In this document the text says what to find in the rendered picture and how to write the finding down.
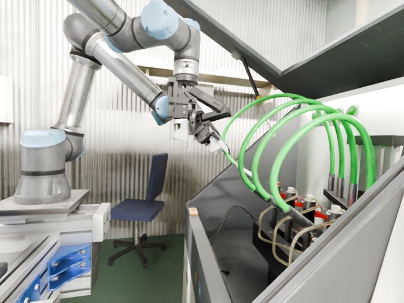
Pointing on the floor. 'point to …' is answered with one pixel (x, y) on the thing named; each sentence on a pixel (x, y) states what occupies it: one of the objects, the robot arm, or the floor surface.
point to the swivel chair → (142, 210)
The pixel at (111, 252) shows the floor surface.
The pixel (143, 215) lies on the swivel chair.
